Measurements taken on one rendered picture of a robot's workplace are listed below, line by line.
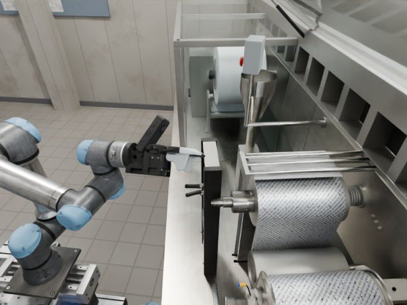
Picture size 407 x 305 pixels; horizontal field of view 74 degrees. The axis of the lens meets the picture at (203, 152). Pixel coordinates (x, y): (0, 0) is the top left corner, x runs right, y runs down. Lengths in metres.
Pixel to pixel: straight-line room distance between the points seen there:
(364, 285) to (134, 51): 3.61
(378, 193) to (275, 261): 0.33
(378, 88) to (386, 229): 0.37
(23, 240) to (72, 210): 0.50
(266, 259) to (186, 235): 0.53
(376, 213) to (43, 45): 3.99
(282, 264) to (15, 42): 4.43
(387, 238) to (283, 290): 0.32
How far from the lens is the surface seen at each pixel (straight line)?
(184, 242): 1.24
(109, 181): 0.85
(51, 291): 1.37
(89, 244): 2.50
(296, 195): 0.77
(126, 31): 3.88
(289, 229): 0.82
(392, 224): 0.84
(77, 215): 0.79
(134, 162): 0.76
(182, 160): 0.69
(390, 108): 0.82
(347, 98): 0.99
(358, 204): 0.91
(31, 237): 1.26
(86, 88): 4.44
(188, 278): 1.16
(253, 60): 0.86
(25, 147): 1.09
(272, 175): 0.75
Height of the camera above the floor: 1.92
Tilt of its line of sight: 37 degrees down
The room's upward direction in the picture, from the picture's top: straight up
